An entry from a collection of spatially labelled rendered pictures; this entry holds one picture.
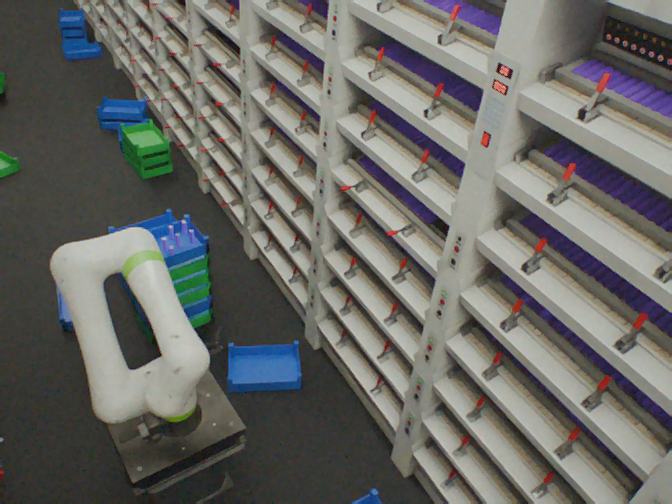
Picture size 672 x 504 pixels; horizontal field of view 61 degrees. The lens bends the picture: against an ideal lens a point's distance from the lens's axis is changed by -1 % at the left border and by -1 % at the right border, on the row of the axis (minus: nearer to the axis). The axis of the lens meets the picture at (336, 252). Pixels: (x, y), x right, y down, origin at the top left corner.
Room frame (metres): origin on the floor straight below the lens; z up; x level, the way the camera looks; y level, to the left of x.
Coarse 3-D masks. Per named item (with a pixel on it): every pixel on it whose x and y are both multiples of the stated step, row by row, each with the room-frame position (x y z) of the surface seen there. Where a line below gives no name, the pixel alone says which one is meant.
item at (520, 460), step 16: (448, 368) 1.20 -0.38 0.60; (448, 384) 1.17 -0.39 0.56; (464, 384) 1.16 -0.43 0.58; (448, 400) 1.12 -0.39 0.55; (464, 400) 1.11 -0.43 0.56; (480, 400) 1.06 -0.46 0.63; (464, 416) 1.06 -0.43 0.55; (480, 416) 1.06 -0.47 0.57; (496, 416) 1.05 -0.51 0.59; (480, 432) 1.01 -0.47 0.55; (496, 432) 1.01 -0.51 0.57; (512, 432) 0.99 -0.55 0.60; (496, 448) 0.96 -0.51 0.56; (512, 448) 0.96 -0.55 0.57; (528, 448) 0.94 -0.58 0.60; (512, 464) 0.92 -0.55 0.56; (528, 464) 0.91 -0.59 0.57; (544, 464) 0.90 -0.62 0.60; (512, 480) 0.89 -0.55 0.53; (528, 480) 0.87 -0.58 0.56; (544, 480) 0.84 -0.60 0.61; (560, 480) 0.86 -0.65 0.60; (528, 496) 0.83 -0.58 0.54; (544, 496) 0.83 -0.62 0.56; (560, 496) 0.83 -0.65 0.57; (576, 496) 0.81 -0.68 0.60
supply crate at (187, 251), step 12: (156, 228) 1.93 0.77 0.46; (168, 228) 1.96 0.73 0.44; (180, 228) 2.00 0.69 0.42; (192, 228) 1.99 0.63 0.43; (156, 240) 1.92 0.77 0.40; (168, 240) 1.92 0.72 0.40; (204, 240) 1.87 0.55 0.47; (168, 252) 1.84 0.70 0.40; (180, 252) 1.79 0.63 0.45; (192, 252) 1.83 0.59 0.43; (204, 252) 1.86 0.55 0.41; (168, 264) 1.76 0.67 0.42
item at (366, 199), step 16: (336, 160) 1.76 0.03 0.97; (352, 160) 1.78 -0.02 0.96; (336, 176) 1.73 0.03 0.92; (352, 176) 1.71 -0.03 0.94; (352, 192) 1.64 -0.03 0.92; (368, 192) 1.62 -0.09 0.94; (368, 208) 1.56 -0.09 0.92; (384, 208) 1.53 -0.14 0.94; (384, 224) 1.48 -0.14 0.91; (400, 224) 1.46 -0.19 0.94; (432, 224) 1.44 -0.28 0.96; (400, 240) 1.41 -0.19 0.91; (416, 240) 1.38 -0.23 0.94; (416, 256) 1.35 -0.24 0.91; (432, 256) 1.32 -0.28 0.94; (432, 272) 1.28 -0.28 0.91
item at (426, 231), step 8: (352, 168) 1.73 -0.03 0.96; (360, 168) 1.71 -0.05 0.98; (368, 176) 1.67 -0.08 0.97; (376, 184) 1.62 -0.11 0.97; (384, 192) 1.58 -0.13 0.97; (392, 200) 1.54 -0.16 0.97; (400, 208) 1.50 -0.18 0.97; (408, 216) 1.46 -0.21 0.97; (416, 224) 1.43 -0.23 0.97; (424, 224) 1.42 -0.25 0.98; (424, 232) 1.39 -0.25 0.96; (432, 232) 1.38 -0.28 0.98; (432, 240) 1.36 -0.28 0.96; (440, 240) 1.35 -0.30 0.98; (432, 248) 1.34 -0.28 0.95; (440, 248) 1.33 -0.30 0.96
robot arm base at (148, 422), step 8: (200, 408) 1.12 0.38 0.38; (144, 416) 1.04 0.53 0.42; (152, 416) 1.04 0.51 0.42; (192, 416) 1.06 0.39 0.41; (200, 416) 1.09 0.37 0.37; (144, 424) 1.02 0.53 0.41; (152, 424) 1.01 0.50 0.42; (160, 424) 1.02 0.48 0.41; (168, 424) 1.03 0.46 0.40; (176, 424) 1.03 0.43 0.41; (184, 424) 1.04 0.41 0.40; (192, 424) 1.05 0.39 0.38; (136, 432) 0.99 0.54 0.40; (144, 432) 1.00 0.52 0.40; (152, 432) 1.00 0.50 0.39; (160, 432) 1.01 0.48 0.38; (168, 432) 1.03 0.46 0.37; (176, 432) 1.02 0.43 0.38; (184, 432) 1.03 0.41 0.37; (120, 440) 0.96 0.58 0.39
